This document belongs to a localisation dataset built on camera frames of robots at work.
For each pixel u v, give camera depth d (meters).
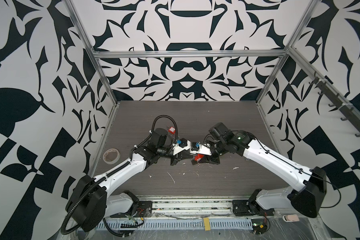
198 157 0.71
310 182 0.42
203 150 0.63
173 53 0.94
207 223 0.70
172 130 1.02
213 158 0.65
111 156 0.92
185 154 0.68
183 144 0.62
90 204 0.40
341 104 0.59
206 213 0.74
